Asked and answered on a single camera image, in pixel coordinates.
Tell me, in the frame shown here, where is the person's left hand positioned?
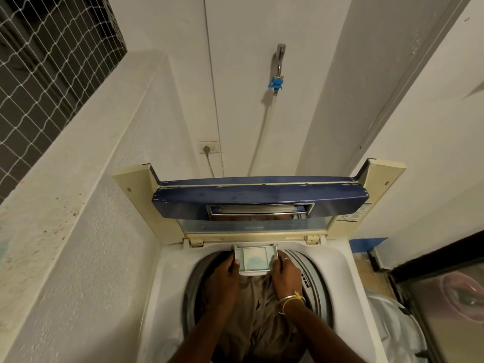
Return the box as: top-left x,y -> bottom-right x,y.
204,252 -> 241,311

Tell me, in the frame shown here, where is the person's right hand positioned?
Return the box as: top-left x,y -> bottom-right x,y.
270,250 -> 303,304

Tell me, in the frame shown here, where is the beige bedsheet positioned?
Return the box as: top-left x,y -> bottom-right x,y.
200,274 -> 303,363

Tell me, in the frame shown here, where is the blue cream washing machine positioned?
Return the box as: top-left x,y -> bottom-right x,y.
112,158 -> 407,363

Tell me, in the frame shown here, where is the person's left forearm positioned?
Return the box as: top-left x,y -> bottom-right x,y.
170,298 -> 237,363

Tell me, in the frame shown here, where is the person's right forearm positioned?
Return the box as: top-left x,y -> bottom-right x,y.
281,296 -> 368,363

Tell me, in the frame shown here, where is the white round laundry hamper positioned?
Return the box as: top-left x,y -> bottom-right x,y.
365,290 -> 428,363

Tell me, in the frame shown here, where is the silver bangle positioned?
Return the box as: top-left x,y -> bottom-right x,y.
278,294 -> 299,315

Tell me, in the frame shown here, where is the black framed glass door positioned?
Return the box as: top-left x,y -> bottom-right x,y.
389,230 -> 484,363

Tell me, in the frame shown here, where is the pink plastic basin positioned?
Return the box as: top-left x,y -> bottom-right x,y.
442,274 -> 484,322

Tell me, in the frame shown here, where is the white window safety net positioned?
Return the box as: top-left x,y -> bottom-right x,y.
0,0 -> 128,205

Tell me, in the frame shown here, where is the gold bracelet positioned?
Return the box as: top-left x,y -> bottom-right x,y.
281,290 -> 306,315

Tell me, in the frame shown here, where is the black plug with cable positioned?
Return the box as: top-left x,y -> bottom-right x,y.
203,145 -> 216,178

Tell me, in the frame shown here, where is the white inlet hose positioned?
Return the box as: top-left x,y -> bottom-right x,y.
248,95 -> 279,177

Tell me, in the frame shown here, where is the metal wall tap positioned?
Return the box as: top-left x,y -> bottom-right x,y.
275,43 -> 287,77

